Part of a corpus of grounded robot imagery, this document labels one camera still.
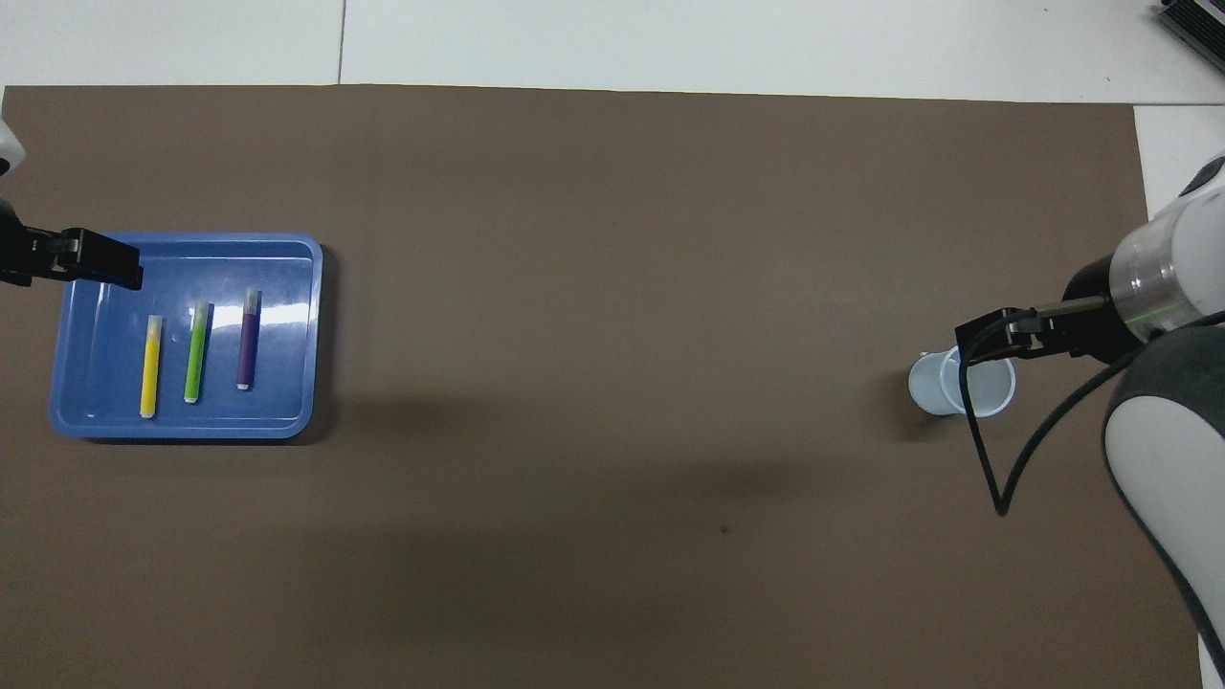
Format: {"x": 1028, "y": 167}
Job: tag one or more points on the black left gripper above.
{"x": 29, "y": 254}

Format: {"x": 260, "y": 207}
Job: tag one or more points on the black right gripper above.
{"x": 1096, "y": 316}

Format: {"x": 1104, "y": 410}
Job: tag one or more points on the yellow marker pen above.
{"x": 151, "y": 368}

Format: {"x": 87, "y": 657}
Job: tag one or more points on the green marker pen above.
{"x": 196, "y": 354}

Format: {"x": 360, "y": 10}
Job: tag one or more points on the purple marker pen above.
{"x": 249, "y": 344}

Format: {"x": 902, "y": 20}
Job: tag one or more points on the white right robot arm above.
{"x": 1177, "y": 431}

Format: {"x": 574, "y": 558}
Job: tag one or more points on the blue plastic tray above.
{"x": 278, "y": 402}

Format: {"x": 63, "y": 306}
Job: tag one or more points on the light blue pen cup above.
{"x": 928, "y": 388}

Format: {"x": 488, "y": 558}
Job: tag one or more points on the dark ribbed device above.
{"x": 1196, "y": 21}

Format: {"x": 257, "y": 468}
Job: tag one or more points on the brown table mat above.
{"x": 612, "y": 383}

